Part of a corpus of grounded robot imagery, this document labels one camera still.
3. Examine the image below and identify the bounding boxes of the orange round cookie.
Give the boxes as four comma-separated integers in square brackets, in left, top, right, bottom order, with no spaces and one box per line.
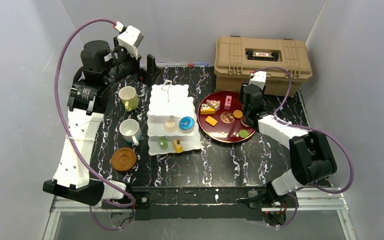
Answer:
[233,110,243,119]

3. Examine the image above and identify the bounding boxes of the chocolate donut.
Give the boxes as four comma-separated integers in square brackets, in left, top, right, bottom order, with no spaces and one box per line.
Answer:
[240,117,249,128]

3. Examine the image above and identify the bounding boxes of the green round cookie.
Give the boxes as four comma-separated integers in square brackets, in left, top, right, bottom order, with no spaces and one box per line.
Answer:
[238,129,249,139]

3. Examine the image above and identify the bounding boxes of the orange rectangular biscuit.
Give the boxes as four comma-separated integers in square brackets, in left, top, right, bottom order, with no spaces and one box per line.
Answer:
[205,116,218,127]

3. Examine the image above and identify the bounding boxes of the yellow triangular cake slice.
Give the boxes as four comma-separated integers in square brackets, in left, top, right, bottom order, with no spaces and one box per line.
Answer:
[199,103,216,115]

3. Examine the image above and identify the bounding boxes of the beige round macaron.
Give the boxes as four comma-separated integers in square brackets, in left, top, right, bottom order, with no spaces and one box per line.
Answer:
[164,118,178,132]

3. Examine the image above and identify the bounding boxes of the white three-tier cake stand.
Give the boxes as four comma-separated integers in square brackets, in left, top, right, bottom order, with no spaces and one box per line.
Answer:
[147,79,203,156]

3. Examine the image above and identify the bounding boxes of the blue frosted donut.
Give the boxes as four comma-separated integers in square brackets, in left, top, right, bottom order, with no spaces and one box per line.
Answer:
[179,116,196,133]

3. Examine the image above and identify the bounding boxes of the green swirl roll cake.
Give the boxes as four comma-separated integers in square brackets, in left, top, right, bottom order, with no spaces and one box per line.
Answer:
[158,136,168,150]

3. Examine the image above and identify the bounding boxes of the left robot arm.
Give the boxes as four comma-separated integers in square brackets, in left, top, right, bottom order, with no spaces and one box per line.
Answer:
[42,40,162,206]

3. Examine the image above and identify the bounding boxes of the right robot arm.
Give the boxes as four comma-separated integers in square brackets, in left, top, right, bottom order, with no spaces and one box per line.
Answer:
[239,83,337,199]

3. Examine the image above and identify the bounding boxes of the pink cake block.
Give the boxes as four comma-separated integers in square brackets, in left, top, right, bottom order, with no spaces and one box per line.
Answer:
[224,95,232,110]

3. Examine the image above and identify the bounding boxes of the yellow-green cup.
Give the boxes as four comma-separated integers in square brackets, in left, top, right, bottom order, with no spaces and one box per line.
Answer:
[118,86,139,112]

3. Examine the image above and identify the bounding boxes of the brown round cookie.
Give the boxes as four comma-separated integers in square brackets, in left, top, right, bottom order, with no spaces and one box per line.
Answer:
[220,111,235,124]

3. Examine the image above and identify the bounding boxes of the red round tray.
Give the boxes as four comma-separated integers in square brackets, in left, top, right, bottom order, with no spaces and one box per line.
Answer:
[197,91,256,143]

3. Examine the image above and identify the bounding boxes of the triangular sandwich cake slice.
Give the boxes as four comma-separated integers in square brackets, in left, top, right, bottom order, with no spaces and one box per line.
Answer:
[206,99,221,112]

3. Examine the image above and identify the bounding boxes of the tan plastic toolbox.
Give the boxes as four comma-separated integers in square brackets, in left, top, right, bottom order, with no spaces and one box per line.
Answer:
[214,36,313,97]

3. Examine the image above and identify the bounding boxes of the white mug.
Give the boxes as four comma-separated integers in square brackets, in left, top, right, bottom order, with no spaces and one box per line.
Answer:
[119,119,142,146]

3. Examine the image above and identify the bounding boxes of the brown wooden coaster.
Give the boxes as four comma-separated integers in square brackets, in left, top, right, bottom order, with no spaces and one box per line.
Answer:
[111,147,137,172]

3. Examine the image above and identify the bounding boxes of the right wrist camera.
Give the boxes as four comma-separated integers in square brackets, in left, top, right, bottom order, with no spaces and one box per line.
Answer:
[248,70,267,91]

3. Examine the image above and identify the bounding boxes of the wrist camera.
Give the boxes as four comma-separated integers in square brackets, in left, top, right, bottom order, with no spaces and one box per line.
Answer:
[113,21,144,60]
[248,70,267,91]

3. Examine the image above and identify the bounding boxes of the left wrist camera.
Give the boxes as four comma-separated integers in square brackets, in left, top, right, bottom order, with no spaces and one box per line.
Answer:
[113,21,144,60]

